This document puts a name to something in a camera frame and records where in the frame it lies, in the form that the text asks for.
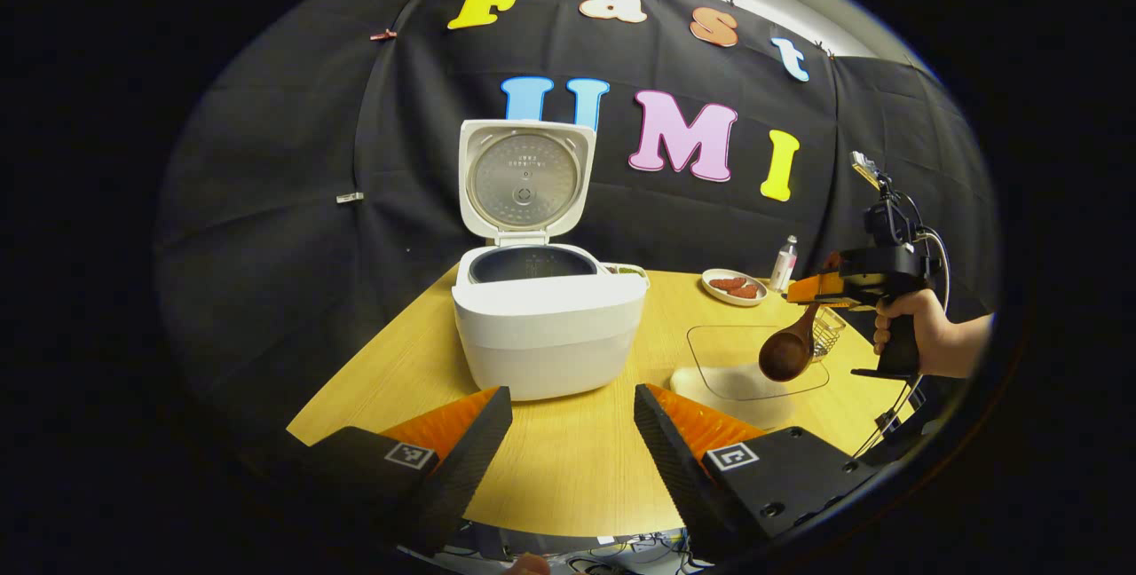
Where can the clear glass container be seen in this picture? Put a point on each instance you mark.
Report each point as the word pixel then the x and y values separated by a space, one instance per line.
pixel 737 353

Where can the clear bottle with pink label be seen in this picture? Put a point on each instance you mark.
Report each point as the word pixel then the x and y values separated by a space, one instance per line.
pixel 783 264

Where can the brown wooden spoon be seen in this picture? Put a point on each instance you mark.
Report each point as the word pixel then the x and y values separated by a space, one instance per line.
pixel 785 353

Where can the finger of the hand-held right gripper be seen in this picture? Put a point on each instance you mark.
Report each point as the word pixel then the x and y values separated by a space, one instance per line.
pixel 816 291

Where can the white rice cooker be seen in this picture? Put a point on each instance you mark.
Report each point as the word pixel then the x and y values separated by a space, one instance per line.
pixel 550 344

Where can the small white tag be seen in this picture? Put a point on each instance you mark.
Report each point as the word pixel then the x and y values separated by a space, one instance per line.
pixel 350 197

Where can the white round plate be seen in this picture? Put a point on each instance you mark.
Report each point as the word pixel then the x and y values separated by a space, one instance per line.
pixel 714 293

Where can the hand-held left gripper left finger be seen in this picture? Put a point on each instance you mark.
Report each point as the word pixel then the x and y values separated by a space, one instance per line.
pixel 461 468

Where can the copper cloth clip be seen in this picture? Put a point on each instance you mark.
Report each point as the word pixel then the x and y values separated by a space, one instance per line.
pixel 383 35

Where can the white divided dish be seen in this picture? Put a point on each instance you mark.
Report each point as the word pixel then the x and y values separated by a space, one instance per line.
pixel 626 271

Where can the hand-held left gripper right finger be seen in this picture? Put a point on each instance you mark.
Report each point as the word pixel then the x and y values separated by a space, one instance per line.
pixel 683 477

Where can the red sausage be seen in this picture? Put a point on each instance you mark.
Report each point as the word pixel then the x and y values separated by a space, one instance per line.
pixel 744 292
pixel 728 283

